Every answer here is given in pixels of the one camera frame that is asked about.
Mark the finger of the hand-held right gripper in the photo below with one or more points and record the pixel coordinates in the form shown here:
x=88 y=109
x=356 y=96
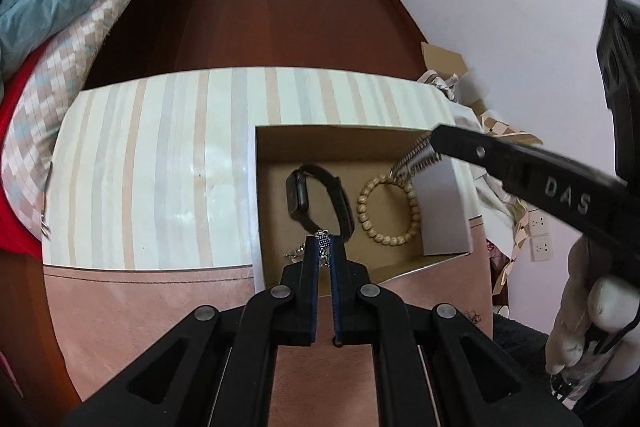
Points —
x=505 y=159

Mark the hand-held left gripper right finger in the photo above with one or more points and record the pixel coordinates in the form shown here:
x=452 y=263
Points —
x=334 y=292

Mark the black smartwatch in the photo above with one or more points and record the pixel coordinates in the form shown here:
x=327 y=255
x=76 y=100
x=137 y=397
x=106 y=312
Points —
x=310 y=202

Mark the cardboard box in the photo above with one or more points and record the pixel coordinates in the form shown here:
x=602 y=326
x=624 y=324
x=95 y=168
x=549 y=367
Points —
x=350 y=207

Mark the pink table mat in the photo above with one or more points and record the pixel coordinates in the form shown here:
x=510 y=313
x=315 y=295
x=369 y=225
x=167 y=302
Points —
x=150 y=307

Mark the red bedsheet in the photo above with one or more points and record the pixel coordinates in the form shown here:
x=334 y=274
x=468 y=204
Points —
x=15 y=157

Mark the dark cloth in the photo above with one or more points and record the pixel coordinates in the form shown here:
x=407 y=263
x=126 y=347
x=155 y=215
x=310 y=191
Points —
x=520 y=337

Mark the brown cardboard carton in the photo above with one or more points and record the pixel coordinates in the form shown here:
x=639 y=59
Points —
x=442 y=59

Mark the patterned paper bag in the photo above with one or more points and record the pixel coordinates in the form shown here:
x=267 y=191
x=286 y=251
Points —
x=520 y=142

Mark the white wall socket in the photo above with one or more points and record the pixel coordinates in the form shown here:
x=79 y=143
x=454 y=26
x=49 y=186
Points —
x=541 y=237

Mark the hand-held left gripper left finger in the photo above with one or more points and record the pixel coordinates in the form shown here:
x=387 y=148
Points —
x=314 y=287

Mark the person's right hand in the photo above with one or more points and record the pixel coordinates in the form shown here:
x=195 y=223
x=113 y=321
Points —
x=575 y=307

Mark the striped table cover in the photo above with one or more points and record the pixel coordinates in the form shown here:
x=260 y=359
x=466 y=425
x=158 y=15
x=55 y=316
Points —
x=150 y=167

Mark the checkered quilt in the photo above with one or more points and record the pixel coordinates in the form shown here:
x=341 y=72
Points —
x=100 y=27

